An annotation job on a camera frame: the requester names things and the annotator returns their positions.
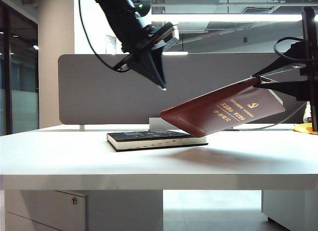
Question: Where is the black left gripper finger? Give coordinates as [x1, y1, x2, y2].
[130, 48, 164, 89]
[150, 46, 167, 92]

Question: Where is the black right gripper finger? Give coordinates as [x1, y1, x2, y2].
[252, 80, 314, 103]
[250, 41, 311, 79]

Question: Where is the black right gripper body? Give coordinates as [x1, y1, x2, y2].
[299, 6, 318, 134]

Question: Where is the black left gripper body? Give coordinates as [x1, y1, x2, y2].
[113, 21, 174, 71]

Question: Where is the red leather-bound book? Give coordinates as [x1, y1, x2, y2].
[158, 76, 287, 138]

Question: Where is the black hardcover book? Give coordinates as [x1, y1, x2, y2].
[106, 130, 209, 153]

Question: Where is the clear plastic snack bag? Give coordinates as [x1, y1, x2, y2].
[303, 101, 313, 124]

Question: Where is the yellow cloth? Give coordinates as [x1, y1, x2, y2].
[293, 123, 314, 135]

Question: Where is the grey desk partition panel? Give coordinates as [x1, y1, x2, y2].
[57, 53, 318, 125]

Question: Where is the ceiling air vent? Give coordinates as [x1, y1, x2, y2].
[242, 6, 275, 15]

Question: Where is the long ceiling light strip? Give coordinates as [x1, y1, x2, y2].
[151, 14, 304, 22]

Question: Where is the plain white cabinet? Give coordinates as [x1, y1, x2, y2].
[260, 190, 318, 231]

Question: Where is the dark glass door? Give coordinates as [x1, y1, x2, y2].
[0, 0, 40, 137]

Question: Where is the white drawer cabinet with lock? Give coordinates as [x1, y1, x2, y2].
[3, 190, 163, 231]

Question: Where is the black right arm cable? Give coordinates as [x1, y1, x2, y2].
[272, 36, 313, 63]

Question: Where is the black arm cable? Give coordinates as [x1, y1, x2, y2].
[272, 36, 313, 63]
[78, 0, 131, 73]

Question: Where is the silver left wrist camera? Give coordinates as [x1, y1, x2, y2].
[162, 22, 180, 46]

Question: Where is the silver wall plate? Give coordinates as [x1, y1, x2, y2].
[105, 35, 117, 55]

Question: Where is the grey power cable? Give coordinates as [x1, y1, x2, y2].
[227, 101, 308, 131]

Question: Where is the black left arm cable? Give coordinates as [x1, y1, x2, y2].
[78, 0, 131, 73]

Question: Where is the grey metal cable tray flap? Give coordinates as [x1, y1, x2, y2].
[148, 117, 179, 131]

